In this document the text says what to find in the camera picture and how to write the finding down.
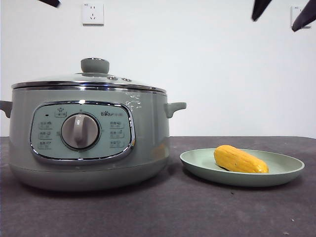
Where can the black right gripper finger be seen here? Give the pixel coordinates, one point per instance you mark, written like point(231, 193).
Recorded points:
point(260, 8)
point(306, 17)

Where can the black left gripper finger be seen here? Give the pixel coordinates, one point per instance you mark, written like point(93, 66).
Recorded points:
point(53, 2)

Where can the glass lid with green knob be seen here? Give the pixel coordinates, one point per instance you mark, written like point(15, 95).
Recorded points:
point(95, 65)

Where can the yellow corn cob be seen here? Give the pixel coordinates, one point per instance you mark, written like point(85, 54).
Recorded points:
point(237, 159)

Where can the pale green electric steamer pot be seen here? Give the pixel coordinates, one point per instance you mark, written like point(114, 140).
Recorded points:
point(148, 128)

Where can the pale green round plate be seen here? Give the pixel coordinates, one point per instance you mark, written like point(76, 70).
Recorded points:
point(197, 160)

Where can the white wall socket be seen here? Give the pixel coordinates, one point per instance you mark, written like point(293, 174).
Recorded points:
point(93, 14)
point(295, 14)

